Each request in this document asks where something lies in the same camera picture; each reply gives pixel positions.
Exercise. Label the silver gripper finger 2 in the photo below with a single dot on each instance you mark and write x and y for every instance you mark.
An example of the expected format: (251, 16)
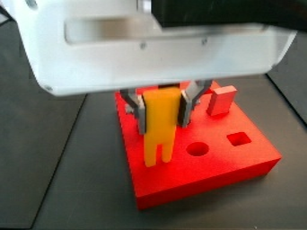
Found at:
(191, 94)
(135, 107)

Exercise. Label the white second gripper body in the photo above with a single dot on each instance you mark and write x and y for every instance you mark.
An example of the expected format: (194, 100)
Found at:
(99, 45)

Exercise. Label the yellow two-pronged square-circle object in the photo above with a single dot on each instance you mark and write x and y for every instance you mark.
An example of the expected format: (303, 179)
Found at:
(163, 103)

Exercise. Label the red fixture block with holes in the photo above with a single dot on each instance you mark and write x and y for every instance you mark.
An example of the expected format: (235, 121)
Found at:
(219, 150)

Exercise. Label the pink rectangular peg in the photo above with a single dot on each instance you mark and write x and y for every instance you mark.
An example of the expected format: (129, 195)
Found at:
(221, 100)

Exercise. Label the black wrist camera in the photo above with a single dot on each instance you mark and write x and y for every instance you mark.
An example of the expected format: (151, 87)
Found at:
(282, 13)

